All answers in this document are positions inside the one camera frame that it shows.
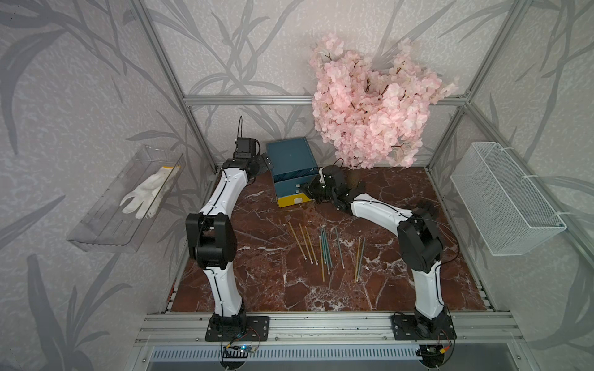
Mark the pink blossom artificial tree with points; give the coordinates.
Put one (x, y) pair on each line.
(372, 117)

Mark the yellow bottom drawer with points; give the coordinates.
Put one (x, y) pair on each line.
(291, 200)

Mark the green pencil bundle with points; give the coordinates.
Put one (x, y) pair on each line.
(326, 250)

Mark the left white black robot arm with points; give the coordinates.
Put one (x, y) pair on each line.
(212, 240)

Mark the left circuit board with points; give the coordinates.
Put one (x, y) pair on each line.
(240, 352)

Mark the yellow pencil right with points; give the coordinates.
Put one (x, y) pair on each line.
(357, 259)

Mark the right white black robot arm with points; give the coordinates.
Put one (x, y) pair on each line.
(419, 240)

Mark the right circuit board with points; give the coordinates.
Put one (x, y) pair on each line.
(433, 352)

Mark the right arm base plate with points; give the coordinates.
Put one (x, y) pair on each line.
(417, 327)

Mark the clear plastic wall tray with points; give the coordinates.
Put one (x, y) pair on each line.
(105, 228)

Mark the circuit board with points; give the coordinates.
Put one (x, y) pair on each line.
(433, 352)
(240, 352)

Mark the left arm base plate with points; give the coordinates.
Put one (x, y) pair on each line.
(236, 328)

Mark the white wire mesh basket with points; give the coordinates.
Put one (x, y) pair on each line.
(510, 212)

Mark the white glove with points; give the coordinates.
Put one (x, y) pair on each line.
(144, 200)

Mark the teal drawer cabinet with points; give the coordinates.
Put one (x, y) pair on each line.
(293, 165)

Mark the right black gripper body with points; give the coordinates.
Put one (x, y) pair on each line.
(317, 191)

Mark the aluminium front rail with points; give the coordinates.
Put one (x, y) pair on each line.
(328, 328)

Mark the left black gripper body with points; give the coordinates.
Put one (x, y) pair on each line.
(261, 165)

